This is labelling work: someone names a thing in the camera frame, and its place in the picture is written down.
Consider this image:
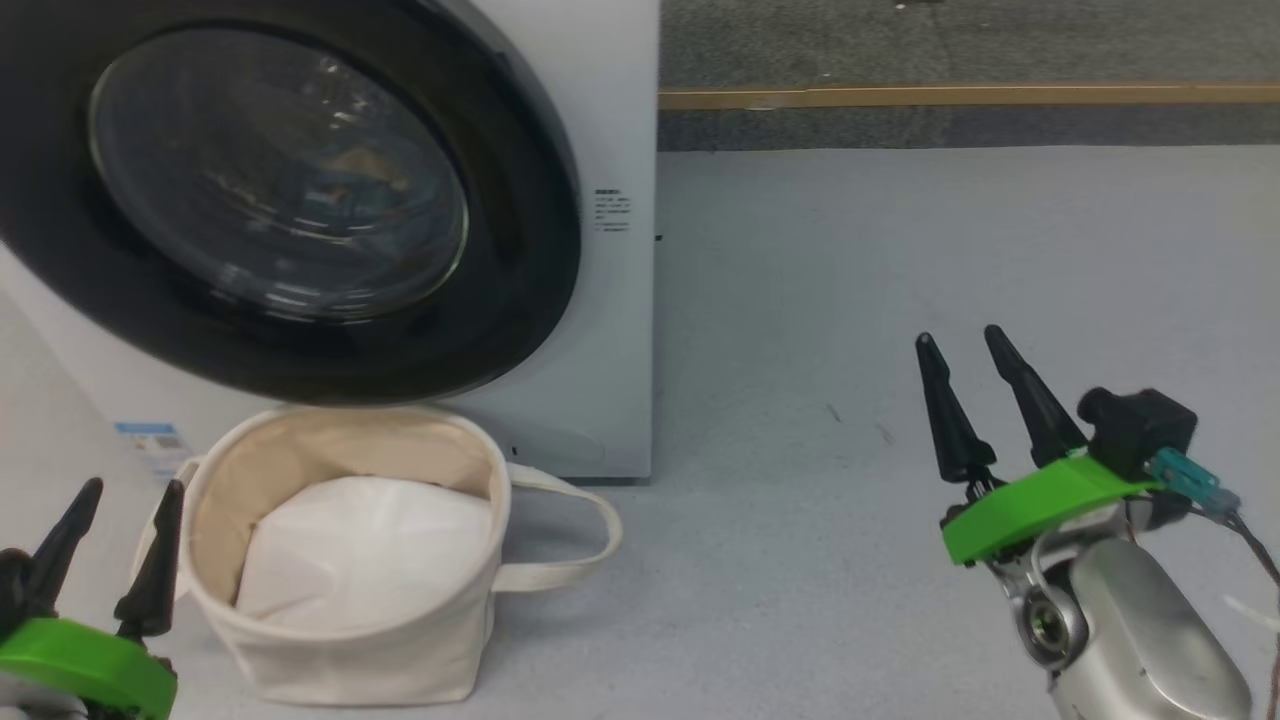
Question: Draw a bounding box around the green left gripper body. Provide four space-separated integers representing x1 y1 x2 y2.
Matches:
0 618 181 720

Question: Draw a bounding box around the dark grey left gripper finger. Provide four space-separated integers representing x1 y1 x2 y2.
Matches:
113 480 187 641
25 478 104 623

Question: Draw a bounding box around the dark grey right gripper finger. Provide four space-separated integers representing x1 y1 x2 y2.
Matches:
915 332 998 486
984 324 1089 469

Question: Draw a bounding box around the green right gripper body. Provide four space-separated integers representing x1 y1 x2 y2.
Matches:
940 455 1161 566

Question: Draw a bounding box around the blue cartoon print garment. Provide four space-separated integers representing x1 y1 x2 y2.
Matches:
290 145 421 226

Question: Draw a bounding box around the round washing machine door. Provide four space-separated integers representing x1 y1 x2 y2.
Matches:
0 0 583 406

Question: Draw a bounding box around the white washing machine body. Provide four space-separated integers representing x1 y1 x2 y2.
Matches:
0 0 661 483

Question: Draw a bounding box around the blue energy label sticker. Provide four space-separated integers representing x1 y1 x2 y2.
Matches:
113 422 193 479

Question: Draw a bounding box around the cream canvas laundry basket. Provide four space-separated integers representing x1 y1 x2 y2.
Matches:
135 405 623 706

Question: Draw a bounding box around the white crumpled cloth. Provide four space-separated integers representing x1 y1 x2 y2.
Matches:
235 475 494 633

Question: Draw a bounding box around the teal plug with dark cable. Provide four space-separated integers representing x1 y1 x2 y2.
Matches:
1148 447 1280 720

